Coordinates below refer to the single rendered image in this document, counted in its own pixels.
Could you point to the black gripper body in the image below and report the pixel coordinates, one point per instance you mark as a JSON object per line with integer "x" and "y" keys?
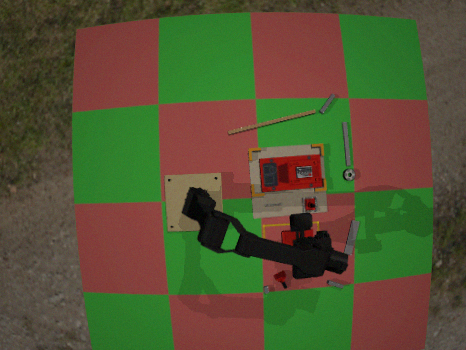
{"x": 299, "y": 222}

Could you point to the thin tan wooden stick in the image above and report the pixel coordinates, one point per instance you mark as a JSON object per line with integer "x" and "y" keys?
{"x": 271, "y": 122}

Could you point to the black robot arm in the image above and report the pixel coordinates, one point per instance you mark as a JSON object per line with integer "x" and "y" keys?
{"x": 309, "y": 257}

